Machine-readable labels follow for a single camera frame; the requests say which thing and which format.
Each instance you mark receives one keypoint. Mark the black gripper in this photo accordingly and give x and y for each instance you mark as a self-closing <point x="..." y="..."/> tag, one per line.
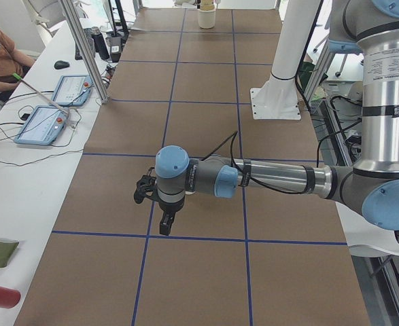
<point x="170" y="206"/>

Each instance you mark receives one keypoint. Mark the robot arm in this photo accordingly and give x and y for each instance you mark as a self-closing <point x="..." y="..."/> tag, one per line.
<point x="370" y="187"/>

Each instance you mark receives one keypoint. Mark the blue teach pendant near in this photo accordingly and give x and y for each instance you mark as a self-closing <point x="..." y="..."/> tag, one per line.
<point x="43" y="126"/>

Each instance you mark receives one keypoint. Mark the blue teach pendant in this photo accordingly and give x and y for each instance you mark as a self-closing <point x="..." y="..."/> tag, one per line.
<point x="43" y="126"/>
<point x="72" y="90"/>

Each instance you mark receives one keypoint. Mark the blue teach pendant far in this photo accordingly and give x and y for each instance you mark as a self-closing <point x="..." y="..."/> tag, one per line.
<point x="72" y="90"/>

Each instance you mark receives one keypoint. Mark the black bottle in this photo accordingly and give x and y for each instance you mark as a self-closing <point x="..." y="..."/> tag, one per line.
<point x="99" y="43"/>

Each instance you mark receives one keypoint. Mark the black computer mouse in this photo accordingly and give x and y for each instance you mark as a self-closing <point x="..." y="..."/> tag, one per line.
<point x="60" y="64"/>

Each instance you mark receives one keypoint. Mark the cream bin with swing lid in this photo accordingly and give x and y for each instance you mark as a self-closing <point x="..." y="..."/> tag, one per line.
<point x="206" y="14"/>

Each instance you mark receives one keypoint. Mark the wooden stick with green tip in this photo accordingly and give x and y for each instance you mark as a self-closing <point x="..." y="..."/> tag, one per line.
<point x="21" y="80"/>

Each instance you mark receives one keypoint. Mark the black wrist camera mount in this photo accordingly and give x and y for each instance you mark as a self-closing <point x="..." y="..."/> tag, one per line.
<point x="146" y="188"/>

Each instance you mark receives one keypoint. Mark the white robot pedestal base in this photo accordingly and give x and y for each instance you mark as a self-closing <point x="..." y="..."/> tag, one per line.
<point x="277" y="99"/>

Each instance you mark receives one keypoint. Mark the aluminium frame post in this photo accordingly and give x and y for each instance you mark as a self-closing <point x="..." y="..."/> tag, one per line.
<point x="79" y="37"/>

